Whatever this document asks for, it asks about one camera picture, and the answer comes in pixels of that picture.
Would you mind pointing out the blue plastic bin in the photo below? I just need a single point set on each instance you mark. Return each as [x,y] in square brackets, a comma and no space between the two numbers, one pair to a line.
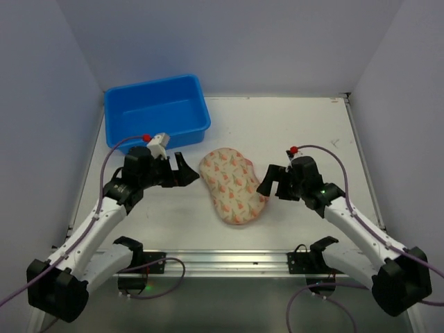
[174,105]

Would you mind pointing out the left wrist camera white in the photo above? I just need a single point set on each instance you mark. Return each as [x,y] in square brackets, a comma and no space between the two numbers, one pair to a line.
[158,145]

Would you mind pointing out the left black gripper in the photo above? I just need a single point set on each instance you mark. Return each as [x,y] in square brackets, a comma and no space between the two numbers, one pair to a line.
[170,173]

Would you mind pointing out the floral mesh laundry bag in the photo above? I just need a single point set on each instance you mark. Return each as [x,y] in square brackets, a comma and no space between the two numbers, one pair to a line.
[231,180]

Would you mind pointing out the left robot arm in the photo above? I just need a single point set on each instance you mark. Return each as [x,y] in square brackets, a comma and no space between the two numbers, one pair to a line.
[61,284]

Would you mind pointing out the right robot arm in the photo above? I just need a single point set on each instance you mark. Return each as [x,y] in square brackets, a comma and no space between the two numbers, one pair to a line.
[396,276]

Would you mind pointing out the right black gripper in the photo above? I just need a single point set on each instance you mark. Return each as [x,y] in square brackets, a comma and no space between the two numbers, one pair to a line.
[284,184]

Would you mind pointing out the aluminium mounting rail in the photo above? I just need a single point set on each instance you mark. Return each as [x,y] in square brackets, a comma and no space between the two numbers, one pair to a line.
[191,263]

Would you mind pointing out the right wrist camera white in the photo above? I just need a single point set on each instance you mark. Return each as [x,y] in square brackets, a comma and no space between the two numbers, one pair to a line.
[294,154]

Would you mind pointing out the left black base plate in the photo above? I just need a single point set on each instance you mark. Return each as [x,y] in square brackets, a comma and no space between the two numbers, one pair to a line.
[151,263]

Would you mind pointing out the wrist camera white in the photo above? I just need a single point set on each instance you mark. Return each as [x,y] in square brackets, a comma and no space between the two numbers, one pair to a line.
[294,154]
[158,145]

